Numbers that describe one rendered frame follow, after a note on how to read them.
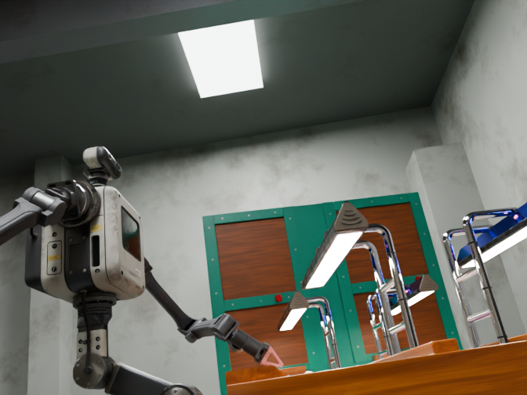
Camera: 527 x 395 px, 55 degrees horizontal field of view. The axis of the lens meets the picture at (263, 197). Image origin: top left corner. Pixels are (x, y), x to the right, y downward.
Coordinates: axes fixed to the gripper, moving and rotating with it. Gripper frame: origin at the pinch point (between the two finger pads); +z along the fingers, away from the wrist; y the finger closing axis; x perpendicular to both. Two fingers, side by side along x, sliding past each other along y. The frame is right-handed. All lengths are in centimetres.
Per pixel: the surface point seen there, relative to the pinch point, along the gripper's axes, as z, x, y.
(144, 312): -134, -8, 336
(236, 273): -45, -41, 97
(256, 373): -6, 13, -85
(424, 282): 36, -63, 18
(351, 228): -4, -26, -79
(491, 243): 36, -60, -44
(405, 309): 19, -23, -57
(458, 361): 27, -9, -87
